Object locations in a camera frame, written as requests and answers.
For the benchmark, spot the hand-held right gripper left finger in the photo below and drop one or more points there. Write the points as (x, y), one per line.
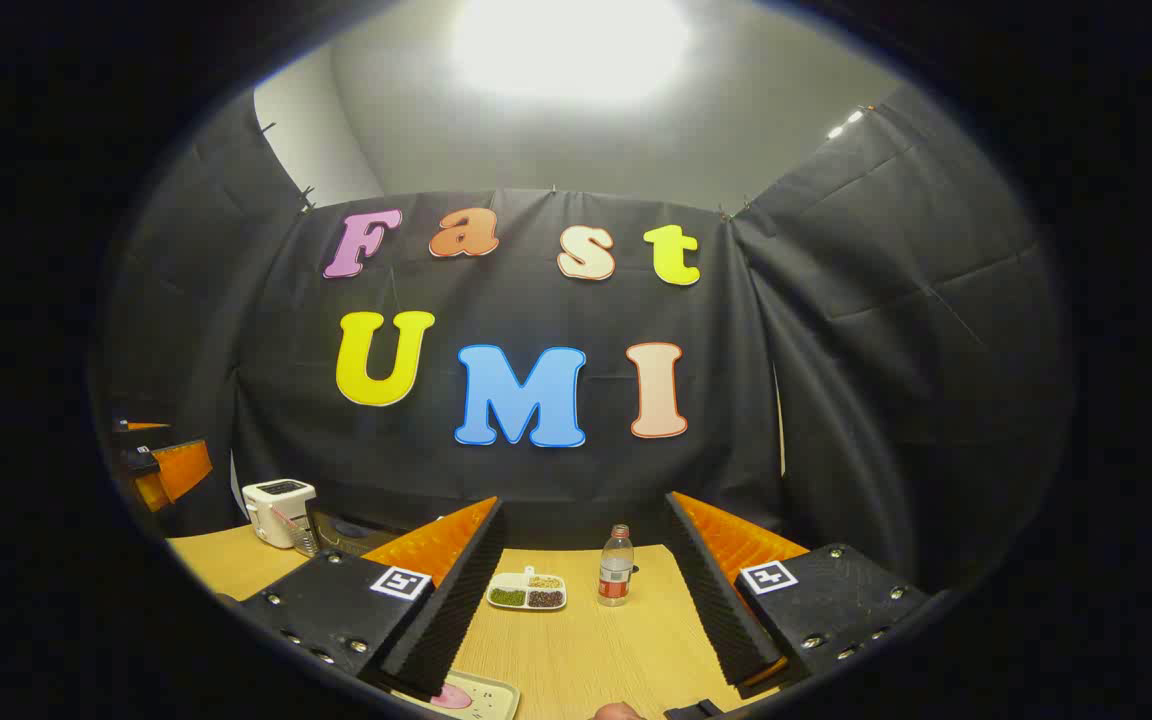
(456, 600)

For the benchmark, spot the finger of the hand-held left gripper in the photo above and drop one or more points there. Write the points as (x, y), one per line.
(179, 470)
(144, 428)

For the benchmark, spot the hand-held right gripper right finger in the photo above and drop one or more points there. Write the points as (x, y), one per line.
(711, 590)

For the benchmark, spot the pink food piece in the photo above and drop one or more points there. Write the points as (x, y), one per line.
(452, 697)

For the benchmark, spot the cream food tray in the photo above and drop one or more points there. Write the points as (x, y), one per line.
(491, 695)

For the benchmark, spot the black electric oven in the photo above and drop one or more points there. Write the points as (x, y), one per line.
(346, 533)

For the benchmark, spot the white divided dish of beans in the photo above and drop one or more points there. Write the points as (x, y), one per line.
(526, 592)

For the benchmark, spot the clear bottle with red label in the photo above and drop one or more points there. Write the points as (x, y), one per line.
(616, 570)

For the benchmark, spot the white toaster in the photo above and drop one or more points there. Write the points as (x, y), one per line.
(278, 508)

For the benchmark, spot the clear glass cup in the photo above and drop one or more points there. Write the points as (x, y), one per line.
(304, 538)

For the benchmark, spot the black backdrop cloth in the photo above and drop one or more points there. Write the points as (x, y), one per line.
(536, 480)

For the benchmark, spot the small ceiling light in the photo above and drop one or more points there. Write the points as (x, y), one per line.
(846, 124)

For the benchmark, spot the large ceiling light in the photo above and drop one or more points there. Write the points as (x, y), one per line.
(571, 45)

